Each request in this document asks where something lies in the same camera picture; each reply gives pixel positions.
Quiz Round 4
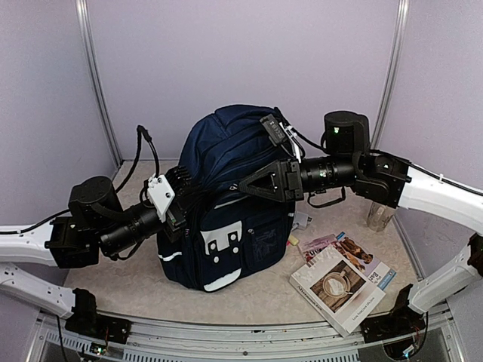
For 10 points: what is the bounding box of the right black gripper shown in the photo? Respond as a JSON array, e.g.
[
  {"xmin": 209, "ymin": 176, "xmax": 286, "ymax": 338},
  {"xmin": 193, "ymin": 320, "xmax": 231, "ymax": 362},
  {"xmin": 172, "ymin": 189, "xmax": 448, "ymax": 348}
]
[{"xmin": 238, "ymin": 155, "xmax": 360, "ymax": 204}]

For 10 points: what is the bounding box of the navy blue backpack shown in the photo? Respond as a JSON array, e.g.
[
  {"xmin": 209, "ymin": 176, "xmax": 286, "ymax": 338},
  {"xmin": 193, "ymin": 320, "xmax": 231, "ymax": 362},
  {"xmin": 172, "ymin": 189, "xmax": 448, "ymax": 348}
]
[{"xmin": 156, "ymin": 105, "xmax": 295, "ymax": 293}]

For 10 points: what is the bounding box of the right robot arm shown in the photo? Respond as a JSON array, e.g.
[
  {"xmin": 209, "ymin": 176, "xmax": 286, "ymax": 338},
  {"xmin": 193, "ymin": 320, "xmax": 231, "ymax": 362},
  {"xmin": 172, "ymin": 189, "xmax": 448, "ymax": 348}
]
[{"xmin": 236, "ymin": 110, "xmax": 482, "ymax": 343}]

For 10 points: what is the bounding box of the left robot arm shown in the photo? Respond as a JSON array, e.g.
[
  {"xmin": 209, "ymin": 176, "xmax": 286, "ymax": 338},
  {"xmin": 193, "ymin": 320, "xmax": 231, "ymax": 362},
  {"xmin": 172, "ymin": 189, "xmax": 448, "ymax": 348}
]
[{"xmin": 1, "ymin": 167, "xmax": 205, "ymax": 343}]

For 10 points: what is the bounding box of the yellow highlighter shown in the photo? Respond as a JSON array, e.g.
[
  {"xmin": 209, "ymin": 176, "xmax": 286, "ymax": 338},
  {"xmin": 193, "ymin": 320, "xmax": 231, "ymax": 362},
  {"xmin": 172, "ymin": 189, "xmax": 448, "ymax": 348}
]
[{"xmin": 288, "ymin": 235, "xmax": 299, "ymax": 246}]

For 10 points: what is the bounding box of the pink magazine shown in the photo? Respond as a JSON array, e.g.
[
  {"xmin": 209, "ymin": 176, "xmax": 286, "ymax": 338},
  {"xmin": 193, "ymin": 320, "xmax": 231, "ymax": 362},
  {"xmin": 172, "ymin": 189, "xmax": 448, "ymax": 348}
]
[{"xmin": 297, "ymin": 234, "xmax": 337, "ymax": 262}]

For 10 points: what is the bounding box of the beige ceramic mug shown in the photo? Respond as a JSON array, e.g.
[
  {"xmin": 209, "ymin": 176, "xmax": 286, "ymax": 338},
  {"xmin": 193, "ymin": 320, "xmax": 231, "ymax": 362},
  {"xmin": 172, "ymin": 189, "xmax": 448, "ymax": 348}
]
[{"xmin": 366, "ymin": 201, "xmax": 395, "ymax": 232}]

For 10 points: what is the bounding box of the white coffee cover book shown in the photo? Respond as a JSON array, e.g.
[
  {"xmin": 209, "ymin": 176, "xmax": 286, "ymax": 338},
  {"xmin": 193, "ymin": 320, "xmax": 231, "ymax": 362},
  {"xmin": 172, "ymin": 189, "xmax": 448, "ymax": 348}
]
[{"xmin": 289, "ymin": 246, "xmax": 386, "ymax": 337}]

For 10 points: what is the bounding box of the dog cover booklet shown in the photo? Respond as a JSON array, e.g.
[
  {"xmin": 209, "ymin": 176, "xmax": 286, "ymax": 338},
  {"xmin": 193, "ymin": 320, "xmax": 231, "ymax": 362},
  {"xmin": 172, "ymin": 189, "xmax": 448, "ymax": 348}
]
[{"xmin": 334, "ymin": 232, "xmax": 396, "ymax": 290}]

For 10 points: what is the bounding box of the white charger with cable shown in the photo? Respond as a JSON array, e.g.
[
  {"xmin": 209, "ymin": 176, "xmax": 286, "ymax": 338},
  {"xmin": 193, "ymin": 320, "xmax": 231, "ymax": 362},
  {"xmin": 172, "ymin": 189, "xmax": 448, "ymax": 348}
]
[{"xmin": 291, "ymin": 211, "xmax": 312, "ymax": 231}]

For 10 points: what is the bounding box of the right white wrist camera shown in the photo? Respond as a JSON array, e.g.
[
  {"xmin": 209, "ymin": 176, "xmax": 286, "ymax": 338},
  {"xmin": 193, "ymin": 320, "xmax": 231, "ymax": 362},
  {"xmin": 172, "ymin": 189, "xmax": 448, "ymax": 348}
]
[{"xmin": 260, "ymin": 115, "xmax": 305, "ymax": 163}]

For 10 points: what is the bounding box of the right aluminium frame post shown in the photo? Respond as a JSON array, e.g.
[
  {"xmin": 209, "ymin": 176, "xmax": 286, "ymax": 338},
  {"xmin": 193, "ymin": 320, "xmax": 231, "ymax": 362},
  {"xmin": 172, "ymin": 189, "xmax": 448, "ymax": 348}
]
[{"xmin": 371, "ymin": 0, "xmax": 410, "ymax": 149}]

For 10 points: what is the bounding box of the aluminium frame post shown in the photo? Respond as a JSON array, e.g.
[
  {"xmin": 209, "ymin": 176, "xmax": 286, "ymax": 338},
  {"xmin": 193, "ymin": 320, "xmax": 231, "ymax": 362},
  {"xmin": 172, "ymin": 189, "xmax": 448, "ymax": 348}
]
[
  {"xmin": 75, "ymin": 0, "xmax": 123, "ymax": 169},
  {"xmin": 371, "ymin": 0, "xmax": 410, "ymax": 149}
]

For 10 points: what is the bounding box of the left aluminium frame post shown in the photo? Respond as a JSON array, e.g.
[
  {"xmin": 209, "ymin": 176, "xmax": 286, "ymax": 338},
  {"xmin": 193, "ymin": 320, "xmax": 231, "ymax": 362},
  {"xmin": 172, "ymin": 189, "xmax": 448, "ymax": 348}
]
[{"xmin": 75, "ymin": 0, "xmax": 123, "ymax": 169}]

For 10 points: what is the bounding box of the front aluminium rail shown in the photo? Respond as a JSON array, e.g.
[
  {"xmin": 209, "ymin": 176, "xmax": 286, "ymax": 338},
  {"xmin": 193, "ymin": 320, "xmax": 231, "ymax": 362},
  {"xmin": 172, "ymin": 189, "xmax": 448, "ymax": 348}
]
[{"xmin": 26, "ymin": 297, "xmax": 469, "ymax": 362}]

